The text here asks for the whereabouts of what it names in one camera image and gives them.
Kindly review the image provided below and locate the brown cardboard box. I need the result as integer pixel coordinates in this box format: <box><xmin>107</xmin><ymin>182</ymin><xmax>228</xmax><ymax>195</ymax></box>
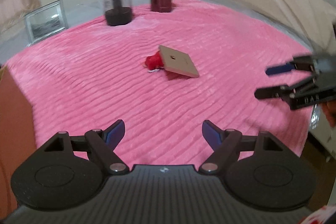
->
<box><xmin>1</xmin><ymin>67</ymin><xmax>36</xmax><ymax>218</ymax></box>

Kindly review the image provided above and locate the gold TP-LINK square panel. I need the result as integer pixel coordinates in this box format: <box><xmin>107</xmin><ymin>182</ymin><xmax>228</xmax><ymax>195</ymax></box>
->
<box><xmin>159</xmin><ymin>45</ymin><xmax>199</xmax><ymax>78</ymax></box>

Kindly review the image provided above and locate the pink fuzzy blanket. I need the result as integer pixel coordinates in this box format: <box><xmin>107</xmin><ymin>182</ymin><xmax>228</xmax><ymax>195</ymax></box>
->
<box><xmin>7</xmin><ymin>0</ymin><xmax>311</xmax><ymax>165</ymax></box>

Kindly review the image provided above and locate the dark glass jar diffuser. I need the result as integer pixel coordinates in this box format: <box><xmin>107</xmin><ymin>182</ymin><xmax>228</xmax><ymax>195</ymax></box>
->
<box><xmin>104</xmin><ymin>0</ymin><xmax>133</xmax><ymax>26</ymax></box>

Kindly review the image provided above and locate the red toy figure keychain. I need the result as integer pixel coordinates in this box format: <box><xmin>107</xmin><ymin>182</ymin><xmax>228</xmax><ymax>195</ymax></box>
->
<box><xmin>144</xmin><ymin>51</ymin><xmax>164</xmax><ymax>72</ymax></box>

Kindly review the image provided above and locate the silver picture frame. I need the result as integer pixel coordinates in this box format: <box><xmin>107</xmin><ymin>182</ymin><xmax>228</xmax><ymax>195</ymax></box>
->
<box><xmin>24</xmin><ymin>0</ymin><xmax>69</xmax><ymax>46</ymax></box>

